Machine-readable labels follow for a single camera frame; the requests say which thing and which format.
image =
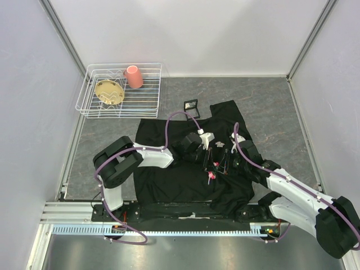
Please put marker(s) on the black t-shirt garment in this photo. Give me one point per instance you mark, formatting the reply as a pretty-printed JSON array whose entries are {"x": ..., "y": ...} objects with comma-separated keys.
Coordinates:
[{"x": 186, "y": 181}]

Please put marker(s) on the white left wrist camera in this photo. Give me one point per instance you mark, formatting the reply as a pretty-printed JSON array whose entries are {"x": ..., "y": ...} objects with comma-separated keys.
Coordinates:
[{"x": 206, "y": 139}]

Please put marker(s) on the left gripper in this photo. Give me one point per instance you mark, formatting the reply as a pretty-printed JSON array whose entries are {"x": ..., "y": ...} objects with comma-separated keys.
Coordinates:
[{"x": 208, "y": 162}]

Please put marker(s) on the pink white flower brooch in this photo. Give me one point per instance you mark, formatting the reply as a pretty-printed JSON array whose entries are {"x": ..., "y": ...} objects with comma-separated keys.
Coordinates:
[{"x": 212, "y": 169}]

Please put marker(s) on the black open jewelry box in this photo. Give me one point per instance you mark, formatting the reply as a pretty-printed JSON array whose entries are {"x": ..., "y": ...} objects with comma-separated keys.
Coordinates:
[{"x": 191, "y": 108}]

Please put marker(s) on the yellow plate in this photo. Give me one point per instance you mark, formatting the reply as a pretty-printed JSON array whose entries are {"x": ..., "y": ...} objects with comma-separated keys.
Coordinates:
[{"x": 109, "y": 92}]

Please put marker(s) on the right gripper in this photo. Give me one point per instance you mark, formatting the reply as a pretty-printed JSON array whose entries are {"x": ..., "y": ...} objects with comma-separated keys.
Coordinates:
[{"x": 224, "y": 166}]

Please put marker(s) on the white leaf brooch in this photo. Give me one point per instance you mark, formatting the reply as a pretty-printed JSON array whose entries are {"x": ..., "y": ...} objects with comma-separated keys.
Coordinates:
[{"x": 219, "y": 144}]

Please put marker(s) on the white wire dish rack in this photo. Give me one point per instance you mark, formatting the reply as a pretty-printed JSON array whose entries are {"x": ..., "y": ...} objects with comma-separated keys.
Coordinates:
[{"x": 143, "y": 102}]

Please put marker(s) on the pink cup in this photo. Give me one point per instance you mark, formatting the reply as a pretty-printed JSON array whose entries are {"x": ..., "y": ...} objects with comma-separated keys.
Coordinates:
[{"x": 133, "y": 76}]

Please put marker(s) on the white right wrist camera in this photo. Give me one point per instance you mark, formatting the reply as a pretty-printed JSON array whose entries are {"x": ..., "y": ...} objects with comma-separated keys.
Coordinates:
[{"x": 239, "y": 139}]

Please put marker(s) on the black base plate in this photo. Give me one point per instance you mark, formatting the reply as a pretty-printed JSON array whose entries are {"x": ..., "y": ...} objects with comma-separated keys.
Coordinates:
[{"x": 133, "y": 211}]

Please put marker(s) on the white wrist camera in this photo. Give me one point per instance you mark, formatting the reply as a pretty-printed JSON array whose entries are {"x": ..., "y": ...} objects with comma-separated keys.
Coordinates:
[
  {"x": 206, "y": 139},
  {"x": 239, "y": 139}
]

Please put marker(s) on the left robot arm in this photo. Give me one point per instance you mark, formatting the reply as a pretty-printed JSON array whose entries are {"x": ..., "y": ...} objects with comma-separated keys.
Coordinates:
[{"x": 120, "y": 159}]

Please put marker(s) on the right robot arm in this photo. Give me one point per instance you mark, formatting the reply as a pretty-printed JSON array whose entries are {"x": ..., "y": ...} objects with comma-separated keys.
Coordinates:
[{"x": 333, "y": 222}]

